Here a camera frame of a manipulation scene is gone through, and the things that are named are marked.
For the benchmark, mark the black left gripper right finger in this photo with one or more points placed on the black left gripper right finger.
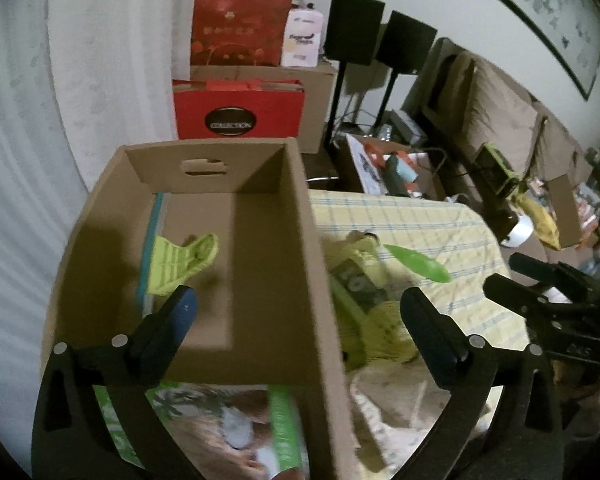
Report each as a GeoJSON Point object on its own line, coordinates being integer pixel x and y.
{"type": "Point", "coordinates": [502, 420]}

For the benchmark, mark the red patterned gift bag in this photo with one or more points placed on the red patterned gift bag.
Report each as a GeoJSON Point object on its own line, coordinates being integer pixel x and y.
{"type": "Point", "coordinates": [238, 32]}

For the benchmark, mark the red collection gift bag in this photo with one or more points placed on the red collection gift bag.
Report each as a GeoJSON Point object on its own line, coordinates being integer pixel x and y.
{"type": "Point", "coordinates": [253, 109]}

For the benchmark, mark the lime green clip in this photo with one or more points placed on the lime green clip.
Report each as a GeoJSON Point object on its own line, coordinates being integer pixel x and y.
{"type": "Point", "coordinates": [171, 265]}

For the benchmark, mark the right black speaker on stand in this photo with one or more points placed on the right black speaker on stand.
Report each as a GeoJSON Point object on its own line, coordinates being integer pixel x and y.
{"type": "Point", "coordinates": [403, 48]}

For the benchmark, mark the green printed package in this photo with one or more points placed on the green printed package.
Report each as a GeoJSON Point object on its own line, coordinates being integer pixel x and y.
{"type": "Point", "coordinates": [234, 432]}

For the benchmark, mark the brown sofa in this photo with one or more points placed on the brown sofa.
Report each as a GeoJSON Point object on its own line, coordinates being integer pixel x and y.
{"type": "Point", "coordinates": [461, 100]}

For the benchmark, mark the white helmet shaped device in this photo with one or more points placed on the white helmet shaped device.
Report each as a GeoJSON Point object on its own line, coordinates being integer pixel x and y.
{"type": "Point", "coordinates": [520, 232]}

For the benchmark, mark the leaf print white cloth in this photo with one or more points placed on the leaf print white cloth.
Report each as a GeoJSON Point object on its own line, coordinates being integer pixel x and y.
{"type": "Point", "coordinates": [393, 407]}

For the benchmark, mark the white sheer curtain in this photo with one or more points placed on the white sheer curtain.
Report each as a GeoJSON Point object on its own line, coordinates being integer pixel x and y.
{"type": "Point", "coordinates": [78, 79]}

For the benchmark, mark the cardboard box with tools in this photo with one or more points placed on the cardboard box with tools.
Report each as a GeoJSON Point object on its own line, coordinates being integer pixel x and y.
{"type": "Point", "coordinates": [376, 167]}

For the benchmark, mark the black speaker on stand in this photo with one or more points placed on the black speaker on stand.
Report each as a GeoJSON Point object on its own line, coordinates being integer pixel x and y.
{"type": "Point", "coordinates": [351, 37]}
{"type": "Point", "coordinates": [403, 48]}

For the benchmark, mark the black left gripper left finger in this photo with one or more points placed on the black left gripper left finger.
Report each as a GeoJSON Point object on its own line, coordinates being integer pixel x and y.
{"type": "Point", "coordinates": [70, 438]}

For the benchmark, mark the yellow cloth on sofa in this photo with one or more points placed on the yellow cloth on sofa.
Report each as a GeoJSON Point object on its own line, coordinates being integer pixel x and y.
{"type": "Point", "coordinates": [544, 225]}

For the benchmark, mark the large brown cardboard box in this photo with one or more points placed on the large brown cardboard box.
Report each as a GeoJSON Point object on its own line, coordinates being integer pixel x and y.
{"type": "Point", "coordinates": [317, 83]}

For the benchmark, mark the left black speaker on stand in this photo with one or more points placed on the left black speaker on stand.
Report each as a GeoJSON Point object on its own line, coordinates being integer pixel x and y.
{"type": "Point", "coordinates": [351, 37]}

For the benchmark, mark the pink white product box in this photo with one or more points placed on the pink white product box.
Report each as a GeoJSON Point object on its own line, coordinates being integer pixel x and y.
{"type": "Point", "coordinates": [302, 38]}

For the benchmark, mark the framed wall painting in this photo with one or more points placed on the framed wall painting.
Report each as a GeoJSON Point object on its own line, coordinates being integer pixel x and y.
{"type": "Point", "coordinates": [571, 31]}

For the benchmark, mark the green black power station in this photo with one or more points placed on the green black power station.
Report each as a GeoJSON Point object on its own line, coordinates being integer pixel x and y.
{"type": "Point", "coordinates": [496, 170]}

